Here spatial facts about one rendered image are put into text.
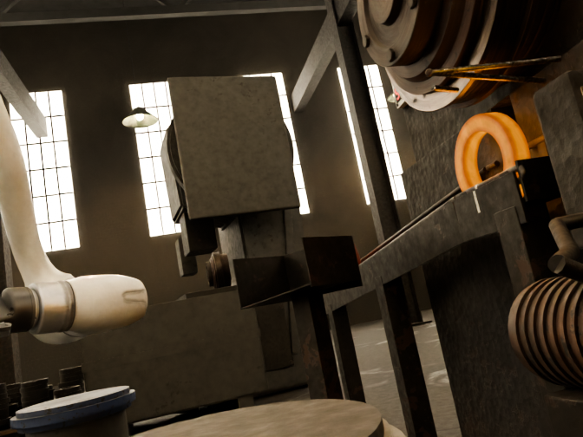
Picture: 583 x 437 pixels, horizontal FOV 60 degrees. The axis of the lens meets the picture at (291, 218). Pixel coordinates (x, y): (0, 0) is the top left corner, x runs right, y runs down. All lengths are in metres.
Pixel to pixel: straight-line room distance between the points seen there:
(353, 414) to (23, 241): 0.98
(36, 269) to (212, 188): 2.47
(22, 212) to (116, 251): 9.96
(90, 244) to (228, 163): 7.77
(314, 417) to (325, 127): 11.99
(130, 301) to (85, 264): 10.08
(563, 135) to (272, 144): 3.06
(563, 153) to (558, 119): 0.05
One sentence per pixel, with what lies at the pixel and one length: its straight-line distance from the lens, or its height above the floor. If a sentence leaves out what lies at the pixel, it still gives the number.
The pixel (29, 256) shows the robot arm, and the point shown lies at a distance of 1.12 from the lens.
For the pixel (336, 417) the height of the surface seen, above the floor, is 0.52.
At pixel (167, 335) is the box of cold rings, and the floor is 0.55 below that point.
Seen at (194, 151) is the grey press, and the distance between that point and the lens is 3.57.
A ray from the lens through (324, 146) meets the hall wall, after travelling 11.95.
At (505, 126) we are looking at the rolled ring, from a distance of 0.96.
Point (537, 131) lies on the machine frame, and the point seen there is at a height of 0.78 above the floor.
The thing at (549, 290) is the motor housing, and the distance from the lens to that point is 0.65.
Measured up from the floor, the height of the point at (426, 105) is 0.91.
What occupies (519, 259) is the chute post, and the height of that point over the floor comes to 0.57.
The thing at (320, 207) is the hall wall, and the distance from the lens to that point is 11.50.
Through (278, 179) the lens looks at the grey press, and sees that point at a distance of 3.65.
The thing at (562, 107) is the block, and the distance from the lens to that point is 0.80.
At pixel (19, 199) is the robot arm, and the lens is 1.07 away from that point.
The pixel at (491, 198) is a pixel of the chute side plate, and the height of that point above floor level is 0.68.
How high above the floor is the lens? 0.56
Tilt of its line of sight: 10 degrees up
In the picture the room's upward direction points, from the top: 11 degrees counter-clockwise
